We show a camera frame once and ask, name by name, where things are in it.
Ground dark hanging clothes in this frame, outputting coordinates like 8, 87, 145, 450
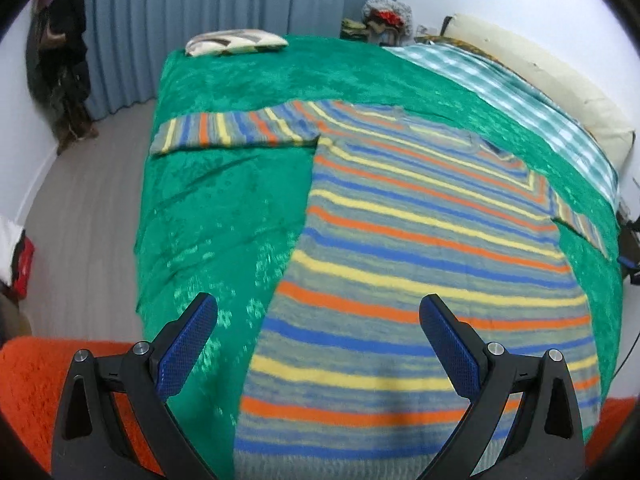
25, 0, 98, 154

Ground pile of clothes on nightstand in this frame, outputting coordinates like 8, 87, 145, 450
340, 0, 414, 47

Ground teal checkered sheet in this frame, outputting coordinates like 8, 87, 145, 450
387, 42, 620, 209

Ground stack of folded clothes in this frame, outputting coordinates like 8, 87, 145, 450
0, 216, 35, 304

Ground striped knit sweater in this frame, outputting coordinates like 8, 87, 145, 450
140, 100, 610, 479

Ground blue-grey curtain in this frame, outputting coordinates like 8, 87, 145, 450
85, 0, 367, 119

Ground green floral bedspread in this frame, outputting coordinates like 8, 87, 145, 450
136, 37, 622, 479

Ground patterned small cushion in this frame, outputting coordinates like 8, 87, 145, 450
184, 29, 288, 58

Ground cream pillow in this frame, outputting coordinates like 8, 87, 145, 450
442, 14, 634, 170

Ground orange fuzzy garment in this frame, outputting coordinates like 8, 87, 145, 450
1, 336, 637, 474

